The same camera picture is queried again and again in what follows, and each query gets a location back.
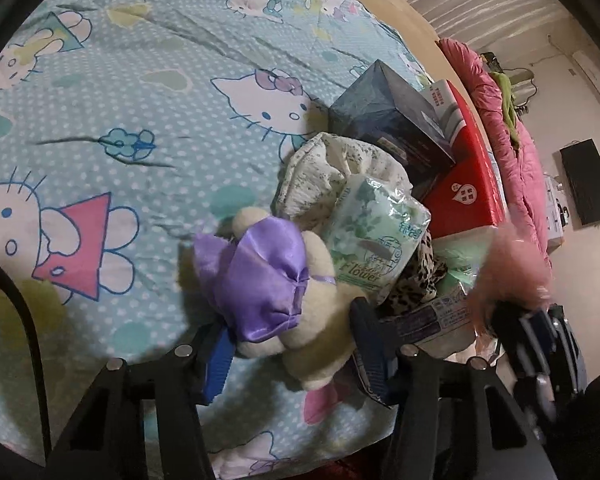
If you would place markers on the dark rectangular box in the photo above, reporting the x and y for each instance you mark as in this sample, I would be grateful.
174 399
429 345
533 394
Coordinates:
385 115

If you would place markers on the white printed plastic pack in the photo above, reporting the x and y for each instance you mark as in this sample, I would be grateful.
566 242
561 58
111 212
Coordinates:
430 322

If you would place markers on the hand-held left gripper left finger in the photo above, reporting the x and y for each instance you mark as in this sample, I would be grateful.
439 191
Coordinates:
215 360

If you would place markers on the plush bear with purple dress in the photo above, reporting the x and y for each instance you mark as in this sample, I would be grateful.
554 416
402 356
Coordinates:
265 270

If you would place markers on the green floral tissue pack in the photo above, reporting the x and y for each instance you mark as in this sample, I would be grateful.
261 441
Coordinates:
375 240

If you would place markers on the white cabinet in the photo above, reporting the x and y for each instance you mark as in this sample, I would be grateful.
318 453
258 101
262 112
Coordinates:
555 215

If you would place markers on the plush bear with pink dress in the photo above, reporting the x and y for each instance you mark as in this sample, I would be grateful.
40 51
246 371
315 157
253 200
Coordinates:
515 270

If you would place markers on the green cloth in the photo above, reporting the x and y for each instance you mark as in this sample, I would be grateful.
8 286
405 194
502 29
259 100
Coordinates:
507 100

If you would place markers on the cartoon cat printed blanket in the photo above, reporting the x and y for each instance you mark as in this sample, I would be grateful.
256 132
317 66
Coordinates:
130 85

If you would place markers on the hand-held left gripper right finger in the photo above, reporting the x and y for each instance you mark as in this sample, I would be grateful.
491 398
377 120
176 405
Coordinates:
372 355

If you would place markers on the pink quilt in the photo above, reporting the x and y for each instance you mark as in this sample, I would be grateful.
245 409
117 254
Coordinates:
525 175

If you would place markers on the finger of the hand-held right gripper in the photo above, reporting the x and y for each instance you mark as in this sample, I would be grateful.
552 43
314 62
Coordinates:
532 335

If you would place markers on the black television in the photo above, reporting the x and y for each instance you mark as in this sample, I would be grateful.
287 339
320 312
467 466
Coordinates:
585 180

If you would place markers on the red and white box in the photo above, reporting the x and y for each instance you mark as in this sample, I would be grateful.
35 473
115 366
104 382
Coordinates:
465 185

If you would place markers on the leopard print cloth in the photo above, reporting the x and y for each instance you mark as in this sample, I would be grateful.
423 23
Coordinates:
420 270

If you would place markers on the green soft ball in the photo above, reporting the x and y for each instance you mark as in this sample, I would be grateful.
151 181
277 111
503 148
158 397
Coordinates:
455 265

